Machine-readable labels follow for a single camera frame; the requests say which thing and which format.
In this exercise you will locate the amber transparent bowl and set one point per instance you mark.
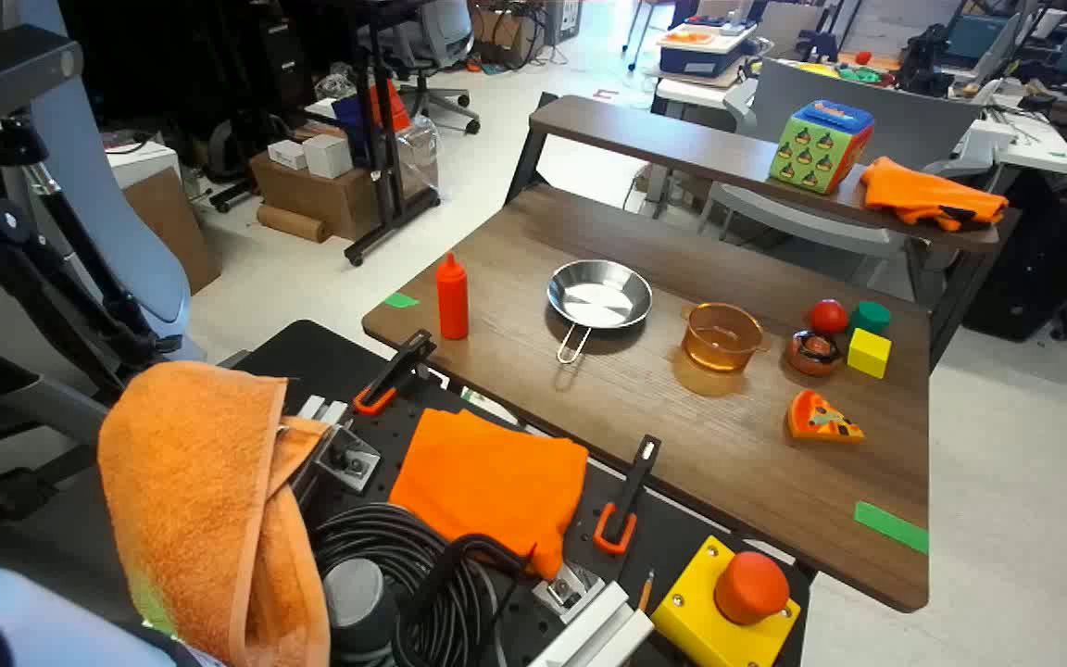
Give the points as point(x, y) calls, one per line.
point(719, 340)

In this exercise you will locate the long green tape strip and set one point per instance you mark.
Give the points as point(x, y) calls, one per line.
point(890, 527)

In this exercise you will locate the toy pizza slice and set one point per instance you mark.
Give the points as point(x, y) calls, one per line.
point(815, 419)

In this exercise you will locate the yellow emergency stop box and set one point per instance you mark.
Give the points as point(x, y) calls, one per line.
point(725, 605)

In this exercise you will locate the large cardboard box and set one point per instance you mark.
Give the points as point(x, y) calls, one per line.
point(315, 199)

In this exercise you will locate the small wooden stick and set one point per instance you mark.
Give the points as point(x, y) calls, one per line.
point(645, 590)

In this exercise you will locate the colourful toy cube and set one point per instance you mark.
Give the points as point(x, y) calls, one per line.
point(819, 146)

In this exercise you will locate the device with orange top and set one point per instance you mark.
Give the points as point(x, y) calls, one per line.
point(705, 49)

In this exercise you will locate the small white bracket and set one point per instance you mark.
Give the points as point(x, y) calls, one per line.
point(315, 409)

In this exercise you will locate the silver metal pan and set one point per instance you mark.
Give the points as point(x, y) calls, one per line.
point(599, 293)

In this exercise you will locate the folded orange cloth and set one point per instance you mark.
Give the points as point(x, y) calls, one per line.
point(489, 484)

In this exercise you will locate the black stereo camera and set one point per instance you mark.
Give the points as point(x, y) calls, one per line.
point(2, 75)

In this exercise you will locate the grey cylinder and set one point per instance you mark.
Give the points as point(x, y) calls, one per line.
point(358, 596)

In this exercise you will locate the black camera tripod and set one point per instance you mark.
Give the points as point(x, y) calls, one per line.
point(17, 270)

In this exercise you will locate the aluminium extrusion bar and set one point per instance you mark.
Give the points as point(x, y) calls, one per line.
point(594, 622)

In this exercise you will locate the crumpled orange cloth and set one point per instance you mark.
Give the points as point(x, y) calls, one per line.
point(929, 193)

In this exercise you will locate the grey office chair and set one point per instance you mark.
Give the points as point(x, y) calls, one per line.
point(435, 55)

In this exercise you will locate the black floor stand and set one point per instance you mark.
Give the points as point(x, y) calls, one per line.
point(379, 149)

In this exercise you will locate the square metal bracket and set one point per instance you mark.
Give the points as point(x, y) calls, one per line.
point(346, 453)
point(571, 590)

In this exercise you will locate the orange terry towel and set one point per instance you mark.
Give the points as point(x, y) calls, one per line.
point(204, 506)

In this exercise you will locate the cardboard tube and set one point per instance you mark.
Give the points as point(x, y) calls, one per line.
point(291, 223)

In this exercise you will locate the brown cardboard box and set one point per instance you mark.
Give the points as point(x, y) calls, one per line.
point(169, 223)

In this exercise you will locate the black office chair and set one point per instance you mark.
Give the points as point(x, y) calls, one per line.
point(1037, 264)

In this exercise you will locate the red squeeze bottle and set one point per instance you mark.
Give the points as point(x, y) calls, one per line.
point(454, 301)

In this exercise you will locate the white height-adjustable desk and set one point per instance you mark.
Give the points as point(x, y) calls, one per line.
point(693, 97)

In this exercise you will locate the dark wooden bench table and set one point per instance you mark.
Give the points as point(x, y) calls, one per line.
point(656, 139)

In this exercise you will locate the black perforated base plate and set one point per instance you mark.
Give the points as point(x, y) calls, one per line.
point(296, 358)

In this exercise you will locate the red toy ball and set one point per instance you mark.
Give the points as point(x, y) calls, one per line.
point(827, 316)

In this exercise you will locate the green toy block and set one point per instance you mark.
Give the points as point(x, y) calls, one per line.
point(873, 316)

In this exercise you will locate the brown toy donut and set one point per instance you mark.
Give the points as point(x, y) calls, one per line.
point(813, 353)

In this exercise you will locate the short green tape strip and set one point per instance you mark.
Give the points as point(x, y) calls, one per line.
point(400, 301)

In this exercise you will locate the white cardboard boxes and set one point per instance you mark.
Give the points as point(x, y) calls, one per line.
point(312, 153)

